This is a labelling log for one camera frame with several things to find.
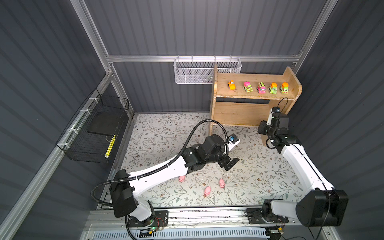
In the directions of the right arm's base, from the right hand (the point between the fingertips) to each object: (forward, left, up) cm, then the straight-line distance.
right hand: (266, 123), depth 81 cm
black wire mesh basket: (-12, +91, +5) cm, 92 cm away
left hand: (-18, +21, +1) cm, 28 cm away
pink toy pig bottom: (-29, +33, -22) cm, 49 cm away
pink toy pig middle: (-25, +25, -23) cm, 42 cm away
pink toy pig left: (-22, +47, -21) cm, 57 cm away
